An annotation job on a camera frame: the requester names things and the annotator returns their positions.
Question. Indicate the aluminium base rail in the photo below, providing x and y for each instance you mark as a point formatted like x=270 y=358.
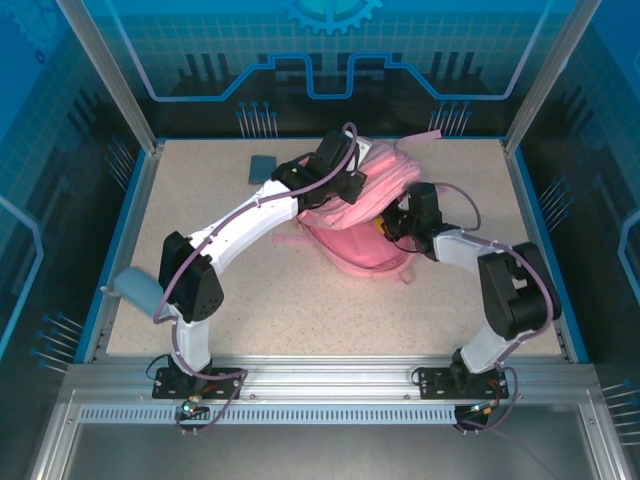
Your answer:
x=325 y=380

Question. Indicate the aluminium frame post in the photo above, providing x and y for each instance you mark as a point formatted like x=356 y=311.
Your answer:
x=116 y=75
x=545 y=75

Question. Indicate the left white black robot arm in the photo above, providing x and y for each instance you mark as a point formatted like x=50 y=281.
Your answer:
x=245 y=220

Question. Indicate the small teal fabric wallet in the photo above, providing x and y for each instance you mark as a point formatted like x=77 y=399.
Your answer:
x=262 y=169

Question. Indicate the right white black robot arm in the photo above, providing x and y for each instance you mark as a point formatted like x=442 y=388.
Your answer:
x=465 y=250

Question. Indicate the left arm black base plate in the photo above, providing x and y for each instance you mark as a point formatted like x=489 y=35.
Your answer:
x=225 y=382

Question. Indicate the light blue pencil case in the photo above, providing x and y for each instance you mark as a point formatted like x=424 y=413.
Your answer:
x=135 y=290

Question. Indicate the steel lower shelf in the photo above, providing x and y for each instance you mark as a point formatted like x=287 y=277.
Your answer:
x=320 y=455

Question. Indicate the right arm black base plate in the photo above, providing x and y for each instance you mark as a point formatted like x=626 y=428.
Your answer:
x=435 y=382

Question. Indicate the aluminium and blue side rail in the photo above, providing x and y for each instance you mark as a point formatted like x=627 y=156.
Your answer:
x=526 y=200
x=139 y=200

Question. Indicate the pink student backpack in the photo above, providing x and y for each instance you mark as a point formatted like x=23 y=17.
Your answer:
x=360 y=250

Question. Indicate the small green-lit connector board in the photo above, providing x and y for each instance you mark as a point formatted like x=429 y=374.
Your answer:
x=482 y=410
x=192 y=406

